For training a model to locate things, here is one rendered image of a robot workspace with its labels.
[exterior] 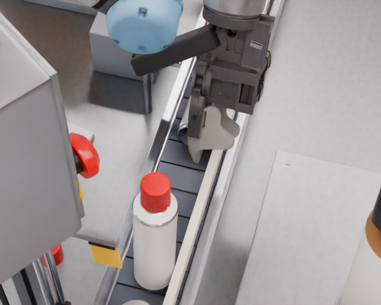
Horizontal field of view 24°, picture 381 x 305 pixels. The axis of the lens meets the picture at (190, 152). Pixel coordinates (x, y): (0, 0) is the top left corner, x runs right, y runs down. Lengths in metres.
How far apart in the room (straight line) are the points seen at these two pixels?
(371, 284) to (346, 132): 0.38
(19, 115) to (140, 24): 0.38
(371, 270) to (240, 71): 0.28
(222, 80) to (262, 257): 0.24
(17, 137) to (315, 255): 0.66
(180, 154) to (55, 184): 0.61
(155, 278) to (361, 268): 0.25
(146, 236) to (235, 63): 0.24
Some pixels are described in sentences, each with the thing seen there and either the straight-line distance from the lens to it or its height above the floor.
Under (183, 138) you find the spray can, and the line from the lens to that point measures 1.22.
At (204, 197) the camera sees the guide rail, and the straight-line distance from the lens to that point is 1.14.
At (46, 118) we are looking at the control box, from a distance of 0.57.
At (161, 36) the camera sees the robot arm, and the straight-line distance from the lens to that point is 0.91.
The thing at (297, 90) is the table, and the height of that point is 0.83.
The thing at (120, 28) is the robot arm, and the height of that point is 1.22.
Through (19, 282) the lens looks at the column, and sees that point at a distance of 1.02.
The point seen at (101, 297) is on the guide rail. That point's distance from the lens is 1.03.
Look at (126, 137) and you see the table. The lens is 1.30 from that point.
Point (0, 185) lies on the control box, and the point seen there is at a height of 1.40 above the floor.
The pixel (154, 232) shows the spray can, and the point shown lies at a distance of 0.99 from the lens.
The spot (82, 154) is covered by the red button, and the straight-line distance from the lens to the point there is 0.67.
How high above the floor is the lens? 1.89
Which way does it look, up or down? 56 degrees down
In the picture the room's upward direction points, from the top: straight up
